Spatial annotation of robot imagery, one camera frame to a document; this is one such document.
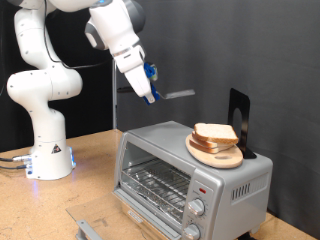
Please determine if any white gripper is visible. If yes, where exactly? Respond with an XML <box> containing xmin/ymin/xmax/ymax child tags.
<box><xmin>113</xmin><ymin>44</ymin><xmax>156</xmax><ymax>104</ymax></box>

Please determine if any black spatula with blue block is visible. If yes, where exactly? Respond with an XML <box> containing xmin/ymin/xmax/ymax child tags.
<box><xmin>117</xmin><ymin>83</ymin><xmax>196</xmax><ymax>106</ymax></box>

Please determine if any glass oven door with handle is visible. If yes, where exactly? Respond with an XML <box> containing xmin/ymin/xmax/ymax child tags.
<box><xmin>65</xmin><ymin>190</ymin><xmax>183</xmax><ymax>240</ymax></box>

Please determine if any silver toaster oven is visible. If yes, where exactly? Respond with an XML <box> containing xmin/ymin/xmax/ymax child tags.
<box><xmin>113</xmin><ymin>120</ymin><xmax>274</xmax><ymax>240</ymax></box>

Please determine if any silver oven knob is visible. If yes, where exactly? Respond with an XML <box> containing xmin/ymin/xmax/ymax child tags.
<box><xmin>187</xmin><ymin>198</ymin><xmax>206</xmax><ymax>217</ymax></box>
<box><xmin>182</xmin><ymin>223</ymin><xmax>202</xmax><ymax>240</ymax></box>

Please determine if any vertical metal pole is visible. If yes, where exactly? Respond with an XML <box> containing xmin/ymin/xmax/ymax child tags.
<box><xmin>111</xmin><ymin>59</ymin><xmax>119</xmax><ymax>130</ymax></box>

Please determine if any black backdrop cloth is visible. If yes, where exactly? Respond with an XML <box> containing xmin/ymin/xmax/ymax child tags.
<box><xmin>0</xmin><ymin>0</ymin><xmax>114</xmax><ymax>153</ymax></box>

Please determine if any dark grey backdrop cloth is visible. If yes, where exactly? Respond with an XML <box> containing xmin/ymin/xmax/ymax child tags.
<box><xmin>116</xmin><ymin>0</ymin><xmax>320</xmax><ymax>239</ymax></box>

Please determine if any round wooden cutting board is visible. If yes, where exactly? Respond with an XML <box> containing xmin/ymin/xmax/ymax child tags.
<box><xmin>185</xmin><ymin>133</ymin><xmax>245</xmax><ymax>169</ymax></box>

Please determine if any black metal bookend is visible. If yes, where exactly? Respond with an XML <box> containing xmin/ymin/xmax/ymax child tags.
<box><xmin>227</xmin><ymin>87</ymin><xmax>258</xmax><ymax>160</ymax></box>

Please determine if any wire oven rack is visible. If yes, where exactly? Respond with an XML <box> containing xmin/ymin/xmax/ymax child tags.
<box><xmin>120</xmin><ymin>158</ymin><xmax>192</xmax><ymax>223</ymax></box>

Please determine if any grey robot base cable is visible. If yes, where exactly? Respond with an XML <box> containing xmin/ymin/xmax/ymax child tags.
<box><xmin>0</xmin><ymin>153</ymin><xmax>33</xmax><ymax>163</ymax></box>
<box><xmin>0</xmin><ymin>163</ymin><xmax>29</xmax><ymax>171</ymax></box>

